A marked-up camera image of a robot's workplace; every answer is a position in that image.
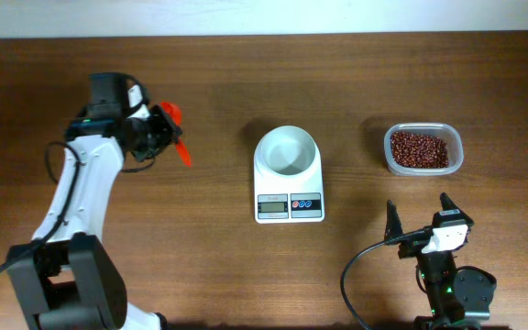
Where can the orange measuring scoop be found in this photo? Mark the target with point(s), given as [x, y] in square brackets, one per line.
[175, 114]

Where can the white digital kitchen scale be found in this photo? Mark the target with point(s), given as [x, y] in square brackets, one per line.
[289, 199]

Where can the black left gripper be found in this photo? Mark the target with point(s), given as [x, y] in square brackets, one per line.
[164, 124]

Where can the white round bowl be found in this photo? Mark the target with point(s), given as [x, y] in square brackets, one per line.
[286, 151]

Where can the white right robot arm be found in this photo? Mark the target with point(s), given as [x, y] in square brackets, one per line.
[459, 297]

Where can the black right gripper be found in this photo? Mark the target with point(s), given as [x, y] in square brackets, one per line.
[394, 228]

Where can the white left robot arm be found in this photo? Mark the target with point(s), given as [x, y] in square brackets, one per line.
[63, 278]

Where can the red adzuki beans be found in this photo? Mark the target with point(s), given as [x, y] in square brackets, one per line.
[418, 151]

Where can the clear plastic bean container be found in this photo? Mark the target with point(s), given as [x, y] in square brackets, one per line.
[446, 132]

